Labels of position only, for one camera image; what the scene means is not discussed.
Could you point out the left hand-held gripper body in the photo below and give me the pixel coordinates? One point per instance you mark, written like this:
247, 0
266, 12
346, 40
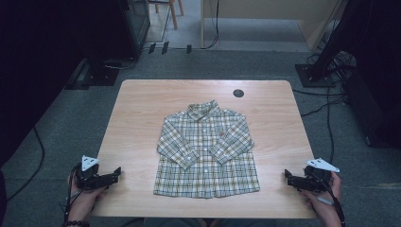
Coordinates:
89, 176

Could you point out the black stand with base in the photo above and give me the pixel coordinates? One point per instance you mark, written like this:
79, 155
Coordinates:
327, 53

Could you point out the plaid child's shirt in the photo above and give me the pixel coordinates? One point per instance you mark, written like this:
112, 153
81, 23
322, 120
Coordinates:
206, 151

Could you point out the beige wooden cabinet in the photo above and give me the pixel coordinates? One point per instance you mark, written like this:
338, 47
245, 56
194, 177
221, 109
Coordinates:
268, 8

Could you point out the black stand base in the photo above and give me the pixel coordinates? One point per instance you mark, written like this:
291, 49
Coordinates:
101, 75

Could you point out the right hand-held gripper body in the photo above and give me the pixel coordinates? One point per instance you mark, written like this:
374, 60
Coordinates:
317, 178

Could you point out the black equipment case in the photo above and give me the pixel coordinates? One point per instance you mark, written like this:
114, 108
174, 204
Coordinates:
378, 78

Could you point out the person's left hand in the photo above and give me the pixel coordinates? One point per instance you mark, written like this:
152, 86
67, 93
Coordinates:
83, 201

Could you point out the dark round table grommet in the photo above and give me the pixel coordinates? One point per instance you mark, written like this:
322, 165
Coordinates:
238, 93

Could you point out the person's right hand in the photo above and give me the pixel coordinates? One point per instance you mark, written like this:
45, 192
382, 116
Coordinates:
323, 205

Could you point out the wooden chair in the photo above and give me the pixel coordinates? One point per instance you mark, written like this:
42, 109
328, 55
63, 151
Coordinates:
173, 14

